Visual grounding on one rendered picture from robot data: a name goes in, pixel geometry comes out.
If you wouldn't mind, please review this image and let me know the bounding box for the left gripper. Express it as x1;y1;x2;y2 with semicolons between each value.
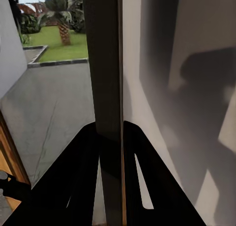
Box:
15;183;32;201

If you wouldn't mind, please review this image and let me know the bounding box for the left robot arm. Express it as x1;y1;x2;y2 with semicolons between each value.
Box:
0;170;39;201

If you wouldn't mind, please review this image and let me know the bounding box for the poster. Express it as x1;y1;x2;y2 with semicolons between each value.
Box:
83;0;123;226

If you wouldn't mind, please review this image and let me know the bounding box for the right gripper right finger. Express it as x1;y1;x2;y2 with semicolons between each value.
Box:
123;121;206;226

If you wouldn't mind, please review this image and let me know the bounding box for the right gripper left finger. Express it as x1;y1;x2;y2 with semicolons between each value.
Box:
3;122;99;226

